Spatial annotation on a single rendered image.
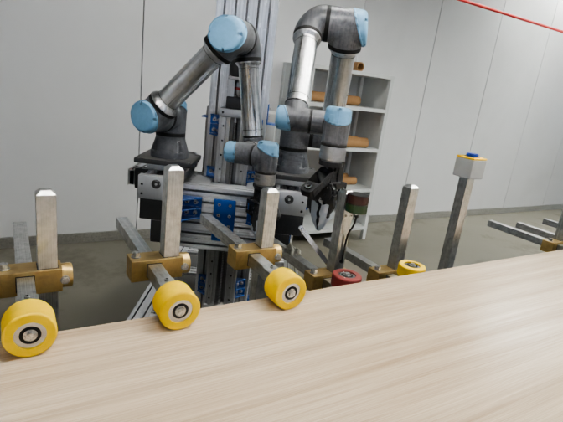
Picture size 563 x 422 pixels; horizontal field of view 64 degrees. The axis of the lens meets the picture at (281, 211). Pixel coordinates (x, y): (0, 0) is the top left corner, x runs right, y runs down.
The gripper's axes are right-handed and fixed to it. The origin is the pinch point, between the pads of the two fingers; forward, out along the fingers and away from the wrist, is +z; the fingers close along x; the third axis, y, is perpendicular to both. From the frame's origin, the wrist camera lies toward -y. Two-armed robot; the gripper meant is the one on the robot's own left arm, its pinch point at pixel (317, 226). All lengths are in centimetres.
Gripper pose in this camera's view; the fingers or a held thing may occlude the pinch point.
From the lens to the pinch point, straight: 134.6
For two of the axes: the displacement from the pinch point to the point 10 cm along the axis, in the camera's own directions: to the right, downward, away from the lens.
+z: -1.2, 9.5, 2.7
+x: -7.7, -2.6, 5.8
